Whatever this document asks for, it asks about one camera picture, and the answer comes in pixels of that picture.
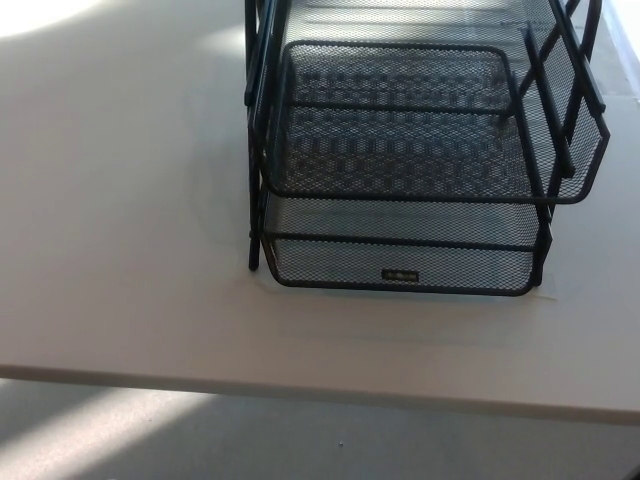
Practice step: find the black mesh tray with label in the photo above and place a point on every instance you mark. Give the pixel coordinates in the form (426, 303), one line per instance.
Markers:
(325, 265)

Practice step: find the black mesh sliding tray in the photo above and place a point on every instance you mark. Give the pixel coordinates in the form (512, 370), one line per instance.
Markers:
(592, 150)

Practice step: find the black metal organizer frame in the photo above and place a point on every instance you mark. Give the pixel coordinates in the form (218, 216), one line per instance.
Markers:
(254, 250)

